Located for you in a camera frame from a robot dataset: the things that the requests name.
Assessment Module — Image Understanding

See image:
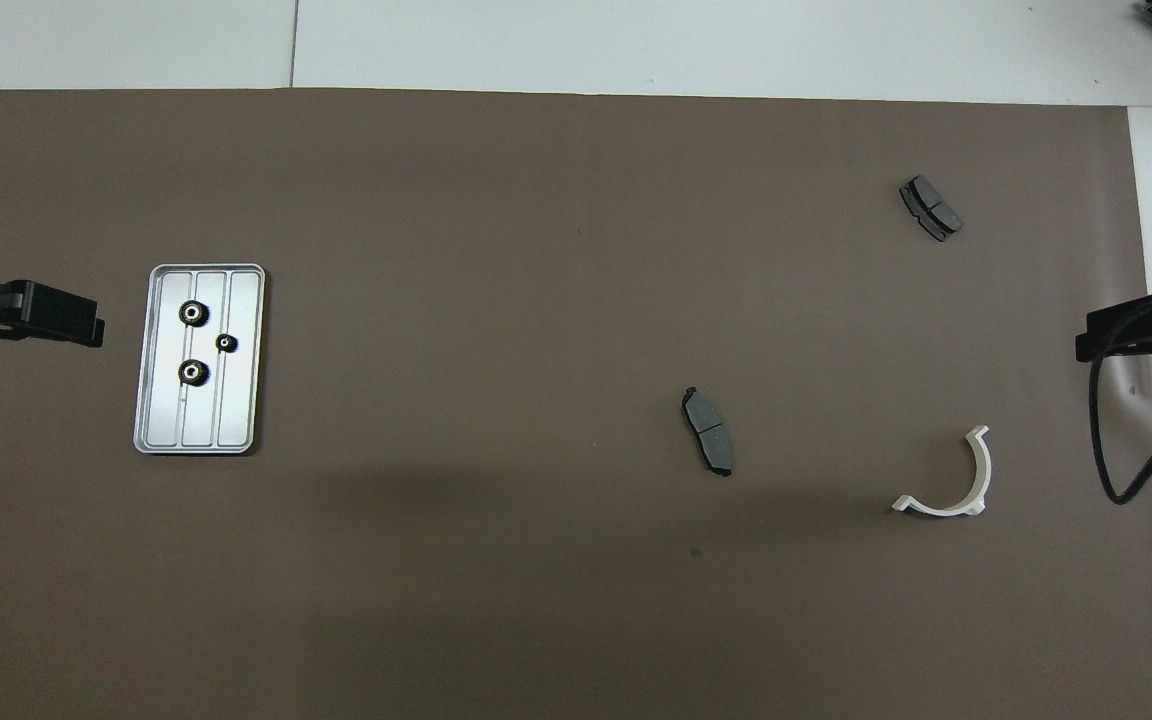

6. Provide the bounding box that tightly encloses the silver metal tray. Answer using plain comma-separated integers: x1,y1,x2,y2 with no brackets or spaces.
133,263,267,456

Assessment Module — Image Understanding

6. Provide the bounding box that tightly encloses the grey brake pad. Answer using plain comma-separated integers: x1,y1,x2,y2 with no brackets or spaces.
898,175,965,243
681,386,735,478

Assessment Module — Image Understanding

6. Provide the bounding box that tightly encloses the brown table mat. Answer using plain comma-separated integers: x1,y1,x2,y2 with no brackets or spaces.
0,88,1152,720

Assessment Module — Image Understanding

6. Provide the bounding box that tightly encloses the white curved plastic bracket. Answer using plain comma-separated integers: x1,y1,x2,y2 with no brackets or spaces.
891,425,993,518

